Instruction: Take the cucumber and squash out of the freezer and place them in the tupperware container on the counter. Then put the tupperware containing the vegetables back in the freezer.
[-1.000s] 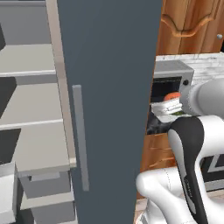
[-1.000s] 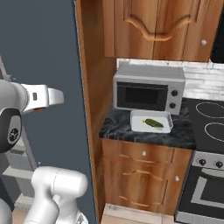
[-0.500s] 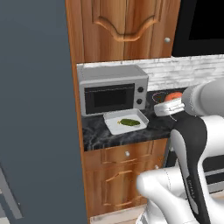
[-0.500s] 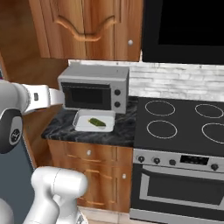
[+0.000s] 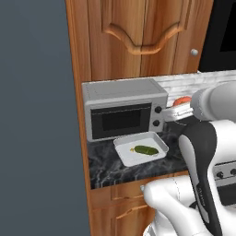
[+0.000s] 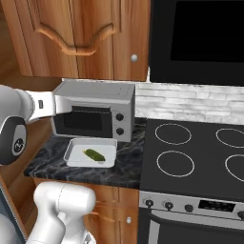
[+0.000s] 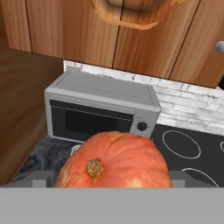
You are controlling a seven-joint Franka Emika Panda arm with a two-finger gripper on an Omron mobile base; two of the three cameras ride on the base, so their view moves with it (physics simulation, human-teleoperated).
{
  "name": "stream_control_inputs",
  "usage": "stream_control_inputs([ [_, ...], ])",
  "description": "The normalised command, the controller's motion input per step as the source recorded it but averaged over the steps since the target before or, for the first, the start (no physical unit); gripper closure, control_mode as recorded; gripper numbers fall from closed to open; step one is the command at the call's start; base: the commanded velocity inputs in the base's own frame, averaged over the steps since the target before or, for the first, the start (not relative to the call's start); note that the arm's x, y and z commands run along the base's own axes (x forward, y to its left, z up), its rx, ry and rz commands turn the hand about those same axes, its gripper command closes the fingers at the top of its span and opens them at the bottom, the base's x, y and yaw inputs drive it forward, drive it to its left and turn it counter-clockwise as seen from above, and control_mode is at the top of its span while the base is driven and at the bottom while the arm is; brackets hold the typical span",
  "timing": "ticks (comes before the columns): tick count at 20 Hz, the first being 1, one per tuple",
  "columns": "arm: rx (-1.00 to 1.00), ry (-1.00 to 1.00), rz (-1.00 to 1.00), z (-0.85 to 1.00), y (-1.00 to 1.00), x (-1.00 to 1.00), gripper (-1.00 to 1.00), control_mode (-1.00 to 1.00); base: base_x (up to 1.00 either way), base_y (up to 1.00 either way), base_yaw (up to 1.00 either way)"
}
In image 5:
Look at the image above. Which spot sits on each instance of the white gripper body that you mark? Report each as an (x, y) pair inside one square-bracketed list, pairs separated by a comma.
[(176, 113)]

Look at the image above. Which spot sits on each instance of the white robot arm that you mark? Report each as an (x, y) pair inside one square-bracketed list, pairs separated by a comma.
[(202, 147)]

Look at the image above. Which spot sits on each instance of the green cucumber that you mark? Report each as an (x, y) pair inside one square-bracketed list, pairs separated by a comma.
[(147, 150)]

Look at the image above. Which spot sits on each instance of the white tupperware container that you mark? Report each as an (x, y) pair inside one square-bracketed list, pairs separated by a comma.
[(126, 153)]

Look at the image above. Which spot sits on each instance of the orange red food item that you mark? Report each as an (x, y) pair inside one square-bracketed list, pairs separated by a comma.
[(182, 100)]

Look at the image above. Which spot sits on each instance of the black toaster oven knob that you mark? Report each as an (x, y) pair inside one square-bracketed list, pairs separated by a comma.
[(158, 109), (156, 123)]

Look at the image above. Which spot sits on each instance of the dark toaster oven door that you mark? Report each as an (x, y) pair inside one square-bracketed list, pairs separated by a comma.
[(121, 120)]

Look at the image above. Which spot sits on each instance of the grey toaster oven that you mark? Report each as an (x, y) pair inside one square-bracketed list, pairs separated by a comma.
[(123, 92)]

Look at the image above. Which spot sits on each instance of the silver round cupboard knob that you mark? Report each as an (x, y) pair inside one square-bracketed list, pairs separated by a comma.
[(194, 52)]

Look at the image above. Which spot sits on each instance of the black stove knob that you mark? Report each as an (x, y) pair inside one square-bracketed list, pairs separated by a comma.
[(233, 171), (219, 175)]

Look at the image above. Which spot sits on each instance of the wooden cupboard door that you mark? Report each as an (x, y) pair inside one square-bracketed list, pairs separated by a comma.
[(123, 222), (166, 33), (116, 40)]

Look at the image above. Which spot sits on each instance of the silver round drawer knob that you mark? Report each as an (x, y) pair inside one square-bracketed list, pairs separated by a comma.
[(142, 187)]

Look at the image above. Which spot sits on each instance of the silver stove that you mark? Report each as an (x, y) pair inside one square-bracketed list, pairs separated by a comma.
[(226, 184)]

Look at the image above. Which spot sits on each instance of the black range hood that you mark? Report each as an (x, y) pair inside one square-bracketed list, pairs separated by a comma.
[(219, 33)]

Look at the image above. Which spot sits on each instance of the wooden drawer front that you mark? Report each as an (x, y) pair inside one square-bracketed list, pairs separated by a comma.
[(123, 190)]

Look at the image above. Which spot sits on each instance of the wooden lower cupboard door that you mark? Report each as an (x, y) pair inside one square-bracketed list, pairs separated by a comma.
[(123, 222)]

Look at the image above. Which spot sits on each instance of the dark grey fridge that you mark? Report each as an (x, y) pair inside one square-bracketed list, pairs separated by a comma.
[(33, 123)]

